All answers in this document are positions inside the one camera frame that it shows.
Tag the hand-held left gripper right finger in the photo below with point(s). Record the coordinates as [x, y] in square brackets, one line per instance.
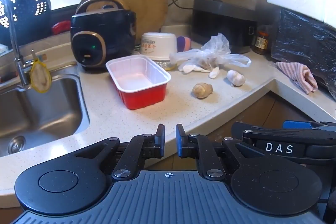
[180, 142]

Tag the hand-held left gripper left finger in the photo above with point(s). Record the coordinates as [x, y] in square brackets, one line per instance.
[160, 141]

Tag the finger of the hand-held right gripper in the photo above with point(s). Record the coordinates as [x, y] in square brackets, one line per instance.
[296, 124]

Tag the pink white striped cloth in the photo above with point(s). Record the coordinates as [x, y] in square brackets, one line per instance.
[299, 73]

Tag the red white plastic container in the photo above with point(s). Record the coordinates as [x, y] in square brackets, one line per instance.
[136, 74]

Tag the white garlic bulb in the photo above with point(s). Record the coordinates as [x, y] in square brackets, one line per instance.
[236, 78]

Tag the black glossy plastic sheet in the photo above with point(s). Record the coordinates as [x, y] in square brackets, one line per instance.
[302, 37]

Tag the glass sauce jar orange lid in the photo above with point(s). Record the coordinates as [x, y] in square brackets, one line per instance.
[261, 41]

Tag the white bowl red print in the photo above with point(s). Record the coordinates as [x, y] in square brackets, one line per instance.
[157, 45]

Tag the purple orange sponge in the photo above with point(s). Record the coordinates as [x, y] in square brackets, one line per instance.
[183, 44]

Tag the clear plastic bag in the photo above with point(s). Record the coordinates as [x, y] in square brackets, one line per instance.
[215, 45]

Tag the black grey rice cooker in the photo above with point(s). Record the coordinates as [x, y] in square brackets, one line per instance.
[223, 27]

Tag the stainless steel sink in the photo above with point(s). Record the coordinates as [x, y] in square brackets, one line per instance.
[39, 113]

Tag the dark blue rice cooker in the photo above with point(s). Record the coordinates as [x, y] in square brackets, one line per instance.
[105, 29]

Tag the beige round scrubber yellow rim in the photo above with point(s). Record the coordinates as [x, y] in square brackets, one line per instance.
[40, 77]

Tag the round wooden cutting board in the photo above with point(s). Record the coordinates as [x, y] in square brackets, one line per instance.
[141, 1]

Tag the red plastic object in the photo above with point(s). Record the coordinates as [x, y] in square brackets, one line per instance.
[61, 27]

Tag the steel kitchen faucet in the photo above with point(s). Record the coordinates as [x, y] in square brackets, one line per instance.
[15, 43]

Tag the dark blue perforated colander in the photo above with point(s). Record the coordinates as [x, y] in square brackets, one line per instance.
[23, 3]

